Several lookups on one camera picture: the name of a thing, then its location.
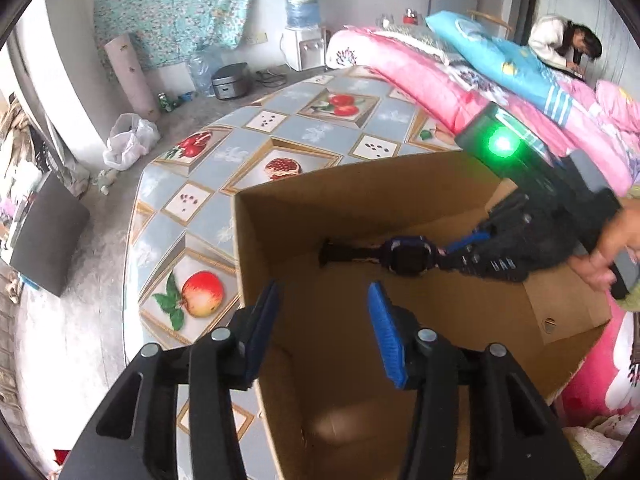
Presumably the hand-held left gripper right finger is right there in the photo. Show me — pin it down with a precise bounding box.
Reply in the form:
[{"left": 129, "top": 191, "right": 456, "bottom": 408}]
[{"left": 367, "top": 282, "right": 586, "bottom": 480}]

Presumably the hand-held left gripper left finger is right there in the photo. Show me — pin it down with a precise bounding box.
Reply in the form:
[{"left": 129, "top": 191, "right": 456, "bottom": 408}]
[{"left": 60, "top": 280, "right": 281, "bottom": 480}]

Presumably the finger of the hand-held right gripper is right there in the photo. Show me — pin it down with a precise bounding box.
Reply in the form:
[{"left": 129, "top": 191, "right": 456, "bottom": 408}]
[
  {"left": 445, "top": 195, "right": 531, "bottom": 256},
  {"left": 444, "top": 252, "right": 531, "bottom": 283}
]

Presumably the cardboard box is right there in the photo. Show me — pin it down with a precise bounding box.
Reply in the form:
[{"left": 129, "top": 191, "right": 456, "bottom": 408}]
[{"left": 231, "top": 150, "right": 613, "bottom": 480}]

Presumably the black wrist watch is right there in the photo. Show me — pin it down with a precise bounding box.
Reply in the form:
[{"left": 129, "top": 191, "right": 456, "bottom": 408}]
[{"left": 319, "top": 235, "right": 451, "bottom": 278}]

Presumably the person's right hand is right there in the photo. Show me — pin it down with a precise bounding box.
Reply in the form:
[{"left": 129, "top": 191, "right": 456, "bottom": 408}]
[{"left": 570, "top": 200, "right": 640, "bottom": 301}]

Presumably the lilac printed blanket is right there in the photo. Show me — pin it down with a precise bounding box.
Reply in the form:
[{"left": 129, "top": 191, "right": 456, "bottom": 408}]
[{"left": 624, "top": 147, "right": 640, "bottom": 193}]

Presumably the pink floral blanket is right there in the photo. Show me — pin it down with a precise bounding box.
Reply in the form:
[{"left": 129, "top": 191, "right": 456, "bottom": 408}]
[{"left": 325, "top": 27, "right": 640, "bottom": 426}]

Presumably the wooden chair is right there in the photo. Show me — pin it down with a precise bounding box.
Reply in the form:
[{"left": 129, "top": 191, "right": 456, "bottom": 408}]
[{"left": 467, "top": 9, "right": 513, "bottom": 36}]

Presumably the white wardrobe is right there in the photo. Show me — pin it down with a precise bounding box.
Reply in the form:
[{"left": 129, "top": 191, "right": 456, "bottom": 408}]
[{"left": 542, "top": 0, "right": 640, "bottom": 88}]

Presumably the fruit print tablecloth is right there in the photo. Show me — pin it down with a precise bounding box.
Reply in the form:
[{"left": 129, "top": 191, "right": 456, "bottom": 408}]
[{"left": 124, "top": 67, "right": 466, "bottom": 480}]

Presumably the white towel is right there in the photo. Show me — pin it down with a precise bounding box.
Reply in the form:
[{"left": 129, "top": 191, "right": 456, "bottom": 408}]
[{"left": 565, "top": 412, "right": 640, "bottom": 480}]

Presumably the white plastic bag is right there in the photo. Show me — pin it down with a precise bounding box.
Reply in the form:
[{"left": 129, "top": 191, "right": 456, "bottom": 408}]
[{"left": 103, "top": 112, "right": 161, "bottom": 171}]

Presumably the dark grey cabinet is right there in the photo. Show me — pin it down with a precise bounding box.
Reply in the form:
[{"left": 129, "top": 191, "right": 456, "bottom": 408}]
[{"left": 10, "top": 172, "right": 91, "bottom": 297}]

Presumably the grey rice cooker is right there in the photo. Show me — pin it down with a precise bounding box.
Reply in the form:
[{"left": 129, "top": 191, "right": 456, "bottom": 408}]
[{"left": 211, "top": 62, "right": 252, "bottom": 101}]

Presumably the white water dispenser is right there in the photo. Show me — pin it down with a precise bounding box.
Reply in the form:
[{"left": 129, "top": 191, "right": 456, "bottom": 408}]
[{"left": 281, "top": 26, "right": 328, "bottom": 72}]

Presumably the clear plastic bottle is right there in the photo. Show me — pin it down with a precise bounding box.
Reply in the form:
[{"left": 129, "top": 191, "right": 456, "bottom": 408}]
[{"left": 189, "top": 52, "right": 223, "bottom": 96}]

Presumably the blue water jug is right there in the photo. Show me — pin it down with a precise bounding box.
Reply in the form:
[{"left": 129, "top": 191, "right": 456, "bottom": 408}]
[{"left": 283, "top": 0, "right": 321, "bottom": 28}]

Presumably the pink rolled mat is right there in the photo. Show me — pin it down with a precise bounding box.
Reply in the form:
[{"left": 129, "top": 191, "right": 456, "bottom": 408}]
[{"left": 103, "top": 33, "right": 160, "bottom": 121}]

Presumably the pile of clothes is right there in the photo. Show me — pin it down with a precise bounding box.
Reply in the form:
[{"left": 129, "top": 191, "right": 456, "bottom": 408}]
[{"left": 0, "top": 95, "right": 56, "bottom": 261}]

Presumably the floral hanging cloth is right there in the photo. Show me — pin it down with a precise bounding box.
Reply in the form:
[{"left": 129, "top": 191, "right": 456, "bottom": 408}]
[{"left": 94, "top": 0, "right": 273, "bottom": 68}]

